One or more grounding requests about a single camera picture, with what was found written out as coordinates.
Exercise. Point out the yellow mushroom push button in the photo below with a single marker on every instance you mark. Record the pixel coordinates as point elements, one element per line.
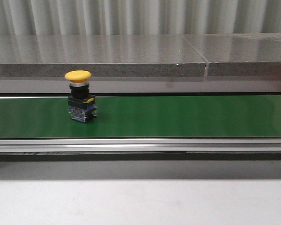
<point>82,104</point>

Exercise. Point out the grey stone countertop slab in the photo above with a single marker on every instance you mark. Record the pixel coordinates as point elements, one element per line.
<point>51,56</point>

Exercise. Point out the green conveyor belt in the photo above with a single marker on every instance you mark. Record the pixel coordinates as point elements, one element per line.
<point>160,116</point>

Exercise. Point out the white pleated curtain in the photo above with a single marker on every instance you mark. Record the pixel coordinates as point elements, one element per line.
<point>127,17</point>

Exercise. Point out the aluminium conveyor side rail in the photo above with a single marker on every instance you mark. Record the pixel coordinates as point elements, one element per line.
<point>139,145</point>

